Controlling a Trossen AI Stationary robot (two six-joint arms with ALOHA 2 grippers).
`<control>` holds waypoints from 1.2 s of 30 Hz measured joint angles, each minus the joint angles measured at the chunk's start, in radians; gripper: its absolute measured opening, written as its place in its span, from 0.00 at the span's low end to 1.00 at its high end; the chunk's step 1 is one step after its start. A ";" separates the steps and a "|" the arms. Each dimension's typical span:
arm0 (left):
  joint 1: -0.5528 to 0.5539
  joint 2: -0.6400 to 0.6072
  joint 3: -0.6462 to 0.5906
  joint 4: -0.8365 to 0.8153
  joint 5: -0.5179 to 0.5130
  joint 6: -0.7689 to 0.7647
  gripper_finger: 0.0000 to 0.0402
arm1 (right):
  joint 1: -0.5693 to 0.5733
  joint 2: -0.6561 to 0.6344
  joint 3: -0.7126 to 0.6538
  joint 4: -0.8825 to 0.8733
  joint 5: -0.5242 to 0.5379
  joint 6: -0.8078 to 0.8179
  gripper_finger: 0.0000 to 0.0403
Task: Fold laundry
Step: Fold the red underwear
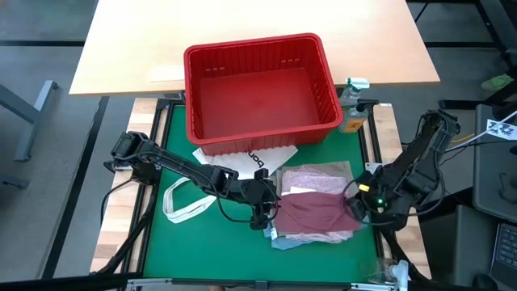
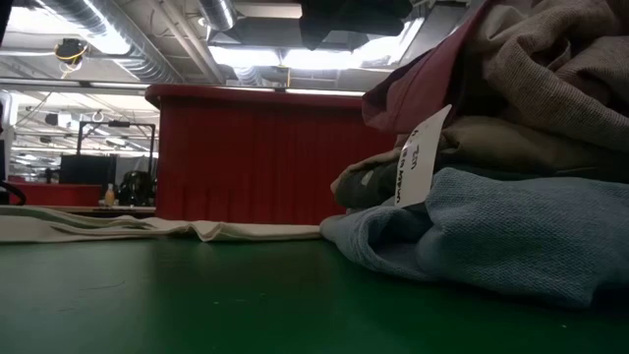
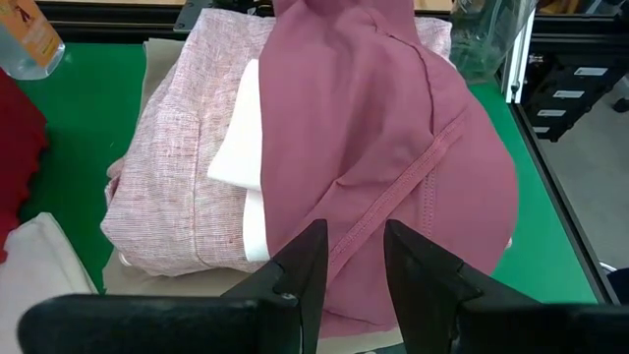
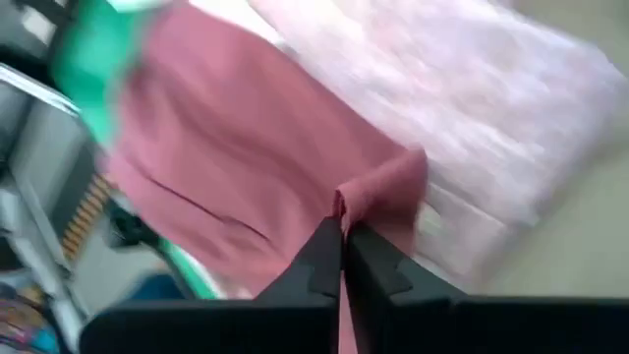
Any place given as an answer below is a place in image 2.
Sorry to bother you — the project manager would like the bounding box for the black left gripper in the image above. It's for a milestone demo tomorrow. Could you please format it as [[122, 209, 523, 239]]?
[[299, 0, 414, 51]]

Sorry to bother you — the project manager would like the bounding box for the red low panel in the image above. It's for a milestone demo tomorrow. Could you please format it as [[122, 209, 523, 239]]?
[[7, 182, 104, 207]]

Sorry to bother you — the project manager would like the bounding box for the black metal rack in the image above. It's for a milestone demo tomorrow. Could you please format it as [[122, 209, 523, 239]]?
[[76, 120, 157, 171]]

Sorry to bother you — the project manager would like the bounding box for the pale pink garment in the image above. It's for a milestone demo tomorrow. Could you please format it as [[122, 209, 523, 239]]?
[[466, 0, 629, 151]]

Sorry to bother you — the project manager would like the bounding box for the yellow cable reel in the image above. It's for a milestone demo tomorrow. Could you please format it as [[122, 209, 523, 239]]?
[[54, 38, 89, 65]]

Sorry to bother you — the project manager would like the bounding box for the black cable loop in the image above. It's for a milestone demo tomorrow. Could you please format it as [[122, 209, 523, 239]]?
[[0, 179, 27, 206]]

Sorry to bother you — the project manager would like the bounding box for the bright ceiling light panel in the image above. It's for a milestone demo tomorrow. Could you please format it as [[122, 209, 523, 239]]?
[[208, 29, 424, 71]]

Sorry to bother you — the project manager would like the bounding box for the round silver air duct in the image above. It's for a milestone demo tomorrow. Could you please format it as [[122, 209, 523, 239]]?
[[199, 0, 238, 31]]

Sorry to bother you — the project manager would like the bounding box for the green table mat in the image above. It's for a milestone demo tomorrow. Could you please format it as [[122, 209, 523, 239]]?
[[0, 234, 629, 354]]

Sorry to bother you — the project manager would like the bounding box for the corrugated silver air duct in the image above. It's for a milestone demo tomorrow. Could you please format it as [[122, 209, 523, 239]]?
[[38, 0, 183, 85]]

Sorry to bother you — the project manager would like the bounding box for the red plastic laundry basket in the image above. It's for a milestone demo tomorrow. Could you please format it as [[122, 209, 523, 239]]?
[[144, 84, 398, 226]]

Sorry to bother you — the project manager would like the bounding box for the white printed tote bag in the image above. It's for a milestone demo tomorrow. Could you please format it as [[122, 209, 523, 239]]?
[[0, 205, 323, 245]]

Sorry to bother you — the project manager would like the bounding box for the person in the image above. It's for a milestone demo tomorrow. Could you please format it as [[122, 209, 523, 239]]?
[[117, 169, 157, 207]]

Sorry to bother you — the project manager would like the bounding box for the black monitor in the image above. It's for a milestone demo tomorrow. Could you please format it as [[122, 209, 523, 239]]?
[[59, 154, 118, 187]]

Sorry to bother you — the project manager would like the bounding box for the maroon garment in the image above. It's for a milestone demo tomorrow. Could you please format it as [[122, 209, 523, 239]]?
[[362, 0, 492, 136]]

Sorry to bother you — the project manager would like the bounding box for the light blue towel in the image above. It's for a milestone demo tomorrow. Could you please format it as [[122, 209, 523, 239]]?
[[318, 167, 629, 310]]

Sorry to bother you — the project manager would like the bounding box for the grey beige garment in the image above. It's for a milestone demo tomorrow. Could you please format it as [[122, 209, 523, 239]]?
[[329, 115, 629, 196]]

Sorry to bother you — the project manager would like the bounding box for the white machine housing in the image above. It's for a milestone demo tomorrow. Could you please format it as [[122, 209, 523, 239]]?
[[0, 90, 16, 181]]

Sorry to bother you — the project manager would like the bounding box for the white handwritten garment tag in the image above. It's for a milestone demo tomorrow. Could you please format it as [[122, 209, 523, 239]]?
[[394, 103, 453, 208]]

